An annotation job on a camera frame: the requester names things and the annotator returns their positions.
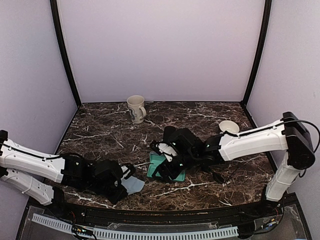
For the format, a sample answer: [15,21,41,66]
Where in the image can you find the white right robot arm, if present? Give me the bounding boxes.
[150,111,318,217]

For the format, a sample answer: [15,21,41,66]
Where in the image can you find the black hard glasses case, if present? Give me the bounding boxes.
[163,126,176,143]

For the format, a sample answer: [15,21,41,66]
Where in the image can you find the white slotted cable duct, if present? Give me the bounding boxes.
[31,213,239,240]

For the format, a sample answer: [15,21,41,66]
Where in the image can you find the black frame sunglasses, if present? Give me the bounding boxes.
[200,166,240,184]

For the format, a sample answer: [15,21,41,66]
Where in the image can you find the black frame post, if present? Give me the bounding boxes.
[49,0,82,108]
[241,0,272,106]

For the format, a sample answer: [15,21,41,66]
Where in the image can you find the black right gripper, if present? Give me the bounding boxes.
[152,150,199,183]

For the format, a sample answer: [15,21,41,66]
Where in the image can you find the left black frame post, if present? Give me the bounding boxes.
[49,0,82,108]

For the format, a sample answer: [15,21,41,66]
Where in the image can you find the cream ceramic mug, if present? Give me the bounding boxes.
[126,95,147,124]

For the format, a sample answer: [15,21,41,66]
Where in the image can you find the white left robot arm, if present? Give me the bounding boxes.
[0,130,135,218]

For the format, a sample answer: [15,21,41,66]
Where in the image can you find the blue textured glasses case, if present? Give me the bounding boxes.
[146,151,186,182]

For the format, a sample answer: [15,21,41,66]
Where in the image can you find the white and green bowl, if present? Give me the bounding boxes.
[218,120,240,134]

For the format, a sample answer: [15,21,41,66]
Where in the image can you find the right black frame post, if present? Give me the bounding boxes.
[241,0,272,106]

